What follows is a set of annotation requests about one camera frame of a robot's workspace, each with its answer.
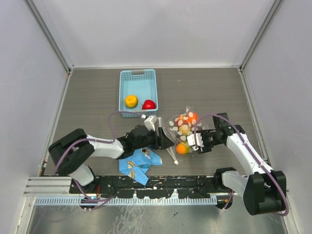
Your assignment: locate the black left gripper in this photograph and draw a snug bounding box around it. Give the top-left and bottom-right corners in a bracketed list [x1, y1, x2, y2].
[134, 127, 174, 150]

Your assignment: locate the clear polka dot zip bag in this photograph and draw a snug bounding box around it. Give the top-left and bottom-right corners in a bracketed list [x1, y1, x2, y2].
[158, 106, 209, 165]

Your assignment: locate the orange fake fruit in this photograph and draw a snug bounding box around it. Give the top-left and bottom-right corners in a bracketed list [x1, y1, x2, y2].
[175, 142, 192, 155]

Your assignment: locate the red fake apple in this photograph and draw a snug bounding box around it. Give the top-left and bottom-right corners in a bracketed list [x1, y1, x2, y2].
[142, 99, 156, 110]

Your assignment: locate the yellow fake lemon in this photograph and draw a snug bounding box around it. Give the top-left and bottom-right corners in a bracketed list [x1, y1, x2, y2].
[124, 95, 138, 109]

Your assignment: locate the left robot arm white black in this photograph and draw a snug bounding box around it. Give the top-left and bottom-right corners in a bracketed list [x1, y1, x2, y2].
[48, 125, 174, 193]

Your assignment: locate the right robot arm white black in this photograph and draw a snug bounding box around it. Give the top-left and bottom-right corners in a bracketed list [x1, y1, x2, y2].
[188, 113, 290, 216]

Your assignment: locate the blue patterned cloth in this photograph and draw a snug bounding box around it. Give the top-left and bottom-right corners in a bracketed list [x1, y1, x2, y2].
[119, 148, 162, 185]

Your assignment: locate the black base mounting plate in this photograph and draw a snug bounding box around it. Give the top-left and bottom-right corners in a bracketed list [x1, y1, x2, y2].
[82, 175, 232, 199]

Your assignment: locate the light blue plastic basket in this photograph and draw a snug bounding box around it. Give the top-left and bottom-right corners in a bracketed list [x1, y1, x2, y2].
[118, 69, 158, 118]

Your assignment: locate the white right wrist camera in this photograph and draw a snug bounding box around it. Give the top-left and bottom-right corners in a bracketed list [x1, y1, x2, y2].
[187, 133, 204, 151]

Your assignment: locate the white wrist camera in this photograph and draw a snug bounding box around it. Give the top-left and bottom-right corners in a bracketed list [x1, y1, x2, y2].
[187, 133, 204, 151]
[144, 115, 157, 131]

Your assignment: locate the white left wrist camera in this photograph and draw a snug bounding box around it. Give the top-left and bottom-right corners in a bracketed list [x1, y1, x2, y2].
[144, 115, 157, 131]

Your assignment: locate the aluminium frame rail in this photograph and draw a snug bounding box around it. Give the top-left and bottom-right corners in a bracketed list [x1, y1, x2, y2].
[23, 175, 74, 197]

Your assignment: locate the white slotted cable duct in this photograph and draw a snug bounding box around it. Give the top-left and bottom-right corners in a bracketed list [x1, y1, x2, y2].
[34, 195, 217, 206]

